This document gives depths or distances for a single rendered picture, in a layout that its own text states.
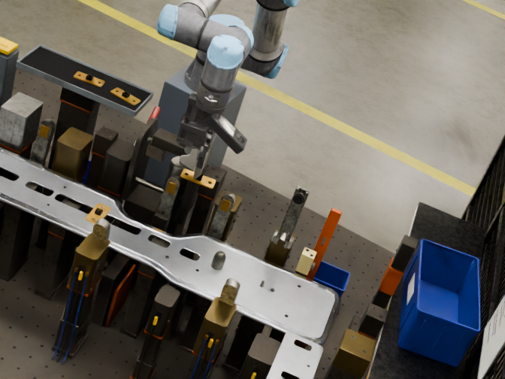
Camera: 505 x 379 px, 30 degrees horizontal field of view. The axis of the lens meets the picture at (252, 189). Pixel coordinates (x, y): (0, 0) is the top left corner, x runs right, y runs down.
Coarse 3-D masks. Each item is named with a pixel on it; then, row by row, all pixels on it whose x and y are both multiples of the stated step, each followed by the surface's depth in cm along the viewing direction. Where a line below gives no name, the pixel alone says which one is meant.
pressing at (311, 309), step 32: (0, 160) 252; (0, 192) 242; (32, 192) 246; (64, 192) 249; (96, 192) 253; (64, 224) 240; (128, 224) 247; (128, 256) 238; (160, 256) 240; (256, 256) 250; (192, 288) 234; (256, 288) 241; (288, 288) 244; (320, 288) 248; (256, 320) 233; (288, 320) 234; (320, 320) 238
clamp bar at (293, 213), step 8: (296, 192) 243; (304, 192) 244; (296, 200) 241; (304, 200) 243; (288, 208) 245; (296, 208) 246; (288, 216) 247; (296, 216) 246; (288, 224) 248; (296, 224) 249; (280, 232) 248; (288, 240) 249
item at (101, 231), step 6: (96, 222) 228; (102, 222) 228; (108, 222) 229; (96, 228) 228; (102, 228) 228; (108, 228) 228; (96, 234) 230; (102, 234) 229; (108, 234) 231; (102, 240) 231
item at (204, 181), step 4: (184, 168) 228; (184, 172) 227; (188, 172) 228; (192, 172) 228; (180, 176) 226; (184, 176) 226; (188, 176) 226; (192, 176) 227; (200, 176) 227; (204, 176) 228; (192, 180) 226; (196, 180) 226; (200, 180) 226; (204, 180) 227; (208, 180) 227; (212, 180) 228; (200, 184) 226; (204, 184) 226; (208, 184) 226; (212, 184) 227; (212, 188) 226
